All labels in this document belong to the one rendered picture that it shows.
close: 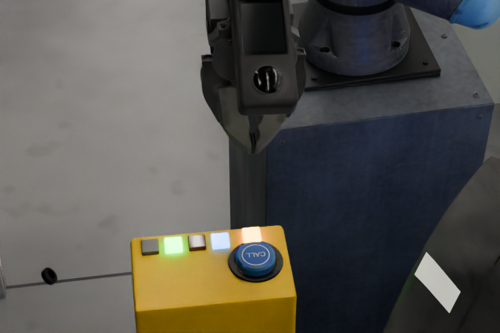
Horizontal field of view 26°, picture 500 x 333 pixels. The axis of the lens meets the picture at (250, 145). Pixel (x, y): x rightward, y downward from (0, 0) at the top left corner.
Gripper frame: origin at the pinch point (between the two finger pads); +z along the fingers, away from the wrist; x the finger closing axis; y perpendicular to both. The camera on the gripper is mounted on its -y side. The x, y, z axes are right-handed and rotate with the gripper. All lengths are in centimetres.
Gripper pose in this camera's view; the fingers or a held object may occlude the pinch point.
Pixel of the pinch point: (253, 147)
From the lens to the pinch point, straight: 98.9
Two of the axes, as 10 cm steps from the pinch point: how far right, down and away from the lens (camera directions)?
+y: -1.1, -6.6, 7.4
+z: 0.0, 7.4, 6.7
